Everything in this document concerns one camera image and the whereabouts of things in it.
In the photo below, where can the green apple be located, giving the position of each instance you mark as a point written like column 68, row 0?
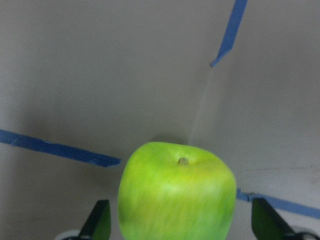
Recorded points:
column 172, row 191

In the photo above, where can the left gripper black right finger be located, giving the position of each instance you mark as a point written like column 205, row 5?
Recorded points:
column 267, row 224

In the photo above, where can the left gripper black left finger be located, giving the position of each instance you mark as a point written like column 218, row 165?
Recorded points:
column 98, row 223

